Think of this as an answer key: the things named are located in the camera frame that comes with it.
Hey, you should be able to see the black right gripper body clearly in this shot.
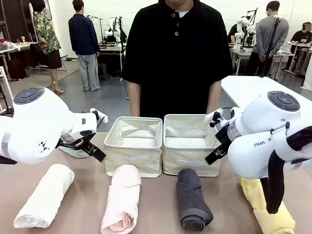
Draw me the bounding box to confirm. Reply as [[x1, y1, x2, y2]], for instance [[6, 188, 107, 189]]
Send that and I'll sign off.
[[215, 123, 232, 147]]

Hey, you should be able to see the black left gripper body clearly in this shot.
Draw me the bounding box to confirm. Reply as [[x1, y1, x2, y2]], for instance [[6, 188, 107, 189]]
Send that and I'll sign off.
[[78, 133, 97, 150]]

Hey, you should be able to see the pink towel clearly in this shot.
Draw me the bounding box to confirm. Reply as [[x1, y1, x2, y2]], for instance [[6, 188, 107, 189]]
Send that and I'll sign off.
[[100, 164, 142, 234]]

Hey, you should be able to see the yellow towel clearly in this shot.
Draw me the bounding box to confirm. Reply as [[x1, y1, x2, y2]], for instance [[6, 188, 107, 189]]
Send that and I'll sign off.
[[238, 176, 296, 234]]

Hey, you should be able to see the person's left forearm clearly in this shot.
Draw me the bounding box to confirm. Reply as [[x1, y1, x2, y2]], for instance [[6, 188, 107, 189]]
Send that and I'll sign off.
[[206, 79, 222, 115]]

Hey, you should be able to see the person's right forearm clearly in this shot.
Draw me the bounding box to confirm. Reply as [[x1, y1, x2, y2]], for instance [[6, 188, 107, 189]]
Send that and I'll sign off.
[[127, 81, 142, 117]]

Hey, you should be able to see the cream fabric storage bin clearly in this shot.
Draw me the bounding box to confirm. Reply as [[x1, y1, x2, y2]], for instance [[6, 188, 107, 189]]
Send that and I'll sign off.
[[162, 114, 222, 177], [103, 116, 163, 178]]

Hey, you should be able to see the dark grey rolled towel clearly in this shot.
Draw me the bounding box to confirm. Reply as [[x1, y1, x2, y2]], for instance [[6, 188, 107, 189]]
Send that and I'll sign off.
[[176, 168, 214, 232]]

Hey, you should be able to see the white side table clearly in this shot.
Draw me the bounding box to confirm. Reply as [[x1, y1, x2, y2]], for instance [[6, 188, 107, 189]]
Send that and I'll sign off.
[[220, 75, 312, 110]]

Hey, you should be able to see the white rolled towel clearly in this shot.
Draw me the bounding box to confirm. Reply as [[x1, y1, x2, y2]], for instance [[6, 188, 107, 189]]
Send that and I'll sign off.
[[13, 163, 76, 229]]

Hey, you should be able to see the white background desk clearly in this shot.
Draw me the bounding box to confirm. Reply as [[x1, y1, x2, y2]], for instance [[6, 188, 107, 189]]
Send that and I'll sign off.
[[230, 47, 254, 76]]

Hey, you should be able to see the person in black polo shirt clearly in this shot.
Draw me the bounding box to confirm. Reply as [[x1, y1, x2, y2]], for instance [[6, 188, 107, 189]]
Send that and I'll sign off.
[[121, 0, 234, 117]]

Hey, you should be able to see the dark background work table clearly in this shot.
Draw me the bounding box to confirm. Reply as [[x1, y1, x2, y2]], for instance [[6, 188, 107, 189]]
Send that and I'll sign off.
[[97, 45, 124, 78]]

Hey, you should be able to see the person in navy jacket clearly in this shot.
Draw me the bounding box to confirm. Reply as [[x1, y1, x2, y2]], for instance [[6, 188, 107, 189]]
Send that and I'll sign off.
[[68, 0, 101, 92]]

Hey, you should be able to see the black tripod pole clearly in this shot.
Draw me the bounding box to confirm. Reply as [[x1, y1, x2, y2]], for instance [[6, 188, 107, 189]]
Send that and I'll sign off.
[[259, 14, 287, 78]]

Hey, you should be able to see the person in grey sweater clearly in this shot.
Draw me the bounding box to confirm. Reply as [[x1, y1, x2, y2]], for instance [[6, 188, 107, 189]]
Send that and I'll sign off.
[[246, 0, 290, 76]]

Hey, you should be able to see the person in floral shirt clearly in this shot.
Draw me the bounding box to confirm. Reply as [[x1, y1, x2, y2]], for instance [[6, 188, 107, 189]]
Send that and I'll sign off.
[[30, 0, 66, 96]]

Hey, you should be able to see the seated person in black tee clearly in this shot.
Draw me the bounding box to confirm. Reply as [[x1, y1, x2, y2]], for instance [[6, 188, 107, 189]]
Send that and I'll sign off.
[[284, 21, 312, 74]]

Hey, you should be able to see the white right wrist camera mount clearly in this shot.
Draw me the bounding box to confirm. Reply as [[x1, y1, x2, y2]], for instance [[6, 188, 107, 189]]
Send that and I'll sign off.
[[204, 107, 231, 128]]

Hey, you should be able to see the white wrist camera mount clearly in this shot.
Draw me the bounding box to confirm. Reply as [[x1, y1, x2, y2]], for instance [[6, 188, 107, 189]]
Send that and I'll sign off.
[[89, 108, 109, 123], [204, 107, 231, 128]]

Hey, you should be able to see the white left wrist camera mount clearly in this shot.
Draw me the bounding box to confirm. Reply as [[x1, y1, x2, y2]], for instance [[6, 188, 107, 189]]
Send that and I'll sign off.
[[89, 108, 109, 123]]

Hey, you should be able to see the black cable bundle sleeve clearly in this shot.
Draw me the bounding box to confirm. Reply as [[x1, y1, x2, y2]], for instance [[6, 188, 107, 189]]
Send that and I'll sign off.
[[262, 125, 312, 215]]

